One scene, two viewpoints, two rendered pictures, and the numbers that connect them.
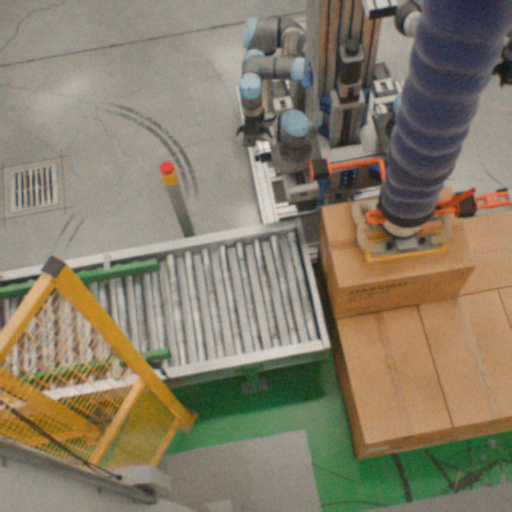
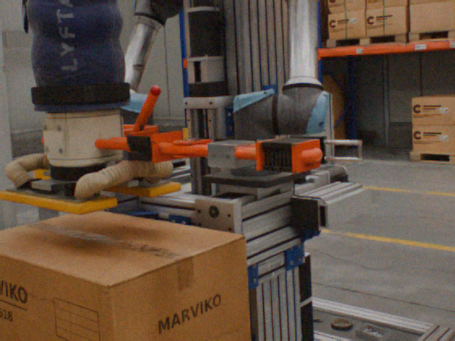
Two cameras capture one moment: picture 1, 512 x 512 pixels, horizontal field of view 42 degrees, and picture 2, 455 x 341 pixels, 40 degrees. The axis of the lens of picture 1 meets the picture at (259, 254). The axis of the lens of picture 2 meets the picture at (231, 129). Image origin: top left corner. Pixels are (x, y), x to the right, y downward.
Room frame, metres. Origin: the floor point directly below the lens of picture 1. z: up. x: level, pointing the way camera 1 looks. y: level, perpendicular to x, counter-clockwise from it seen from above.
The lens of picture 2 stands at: (0.34, -1.84, 1.32)
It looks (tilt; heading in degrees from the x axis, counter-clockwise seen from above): 5 degrees down; 42
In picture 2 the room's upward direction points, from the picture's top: 3 degrees counter-clockwise
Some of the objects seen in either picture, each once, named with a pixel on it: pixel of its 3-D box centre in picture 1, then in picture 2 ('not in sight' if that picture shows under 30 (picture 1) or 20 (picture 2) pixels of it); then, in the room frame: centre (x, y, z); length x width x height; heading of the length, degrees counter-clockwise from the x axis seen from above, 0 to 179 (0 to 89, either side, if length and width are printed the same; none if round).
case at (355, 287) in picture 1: (391, 253); (103, 317); (1.20, -0.61, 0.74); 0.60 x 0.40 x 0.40; 92
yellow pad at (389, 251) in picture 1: (405, 244); (53, 192); (1.09, -0.60, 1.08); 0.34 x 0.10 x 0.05; 91
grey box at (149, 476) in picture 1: (127, 483); not in sight; (0.23, 0.46, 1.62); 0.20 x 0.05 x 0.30; 93
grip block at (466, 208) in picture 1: (464, 204); (155, 145); (1.19, -0.85, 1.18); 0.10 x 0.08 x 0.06; 1
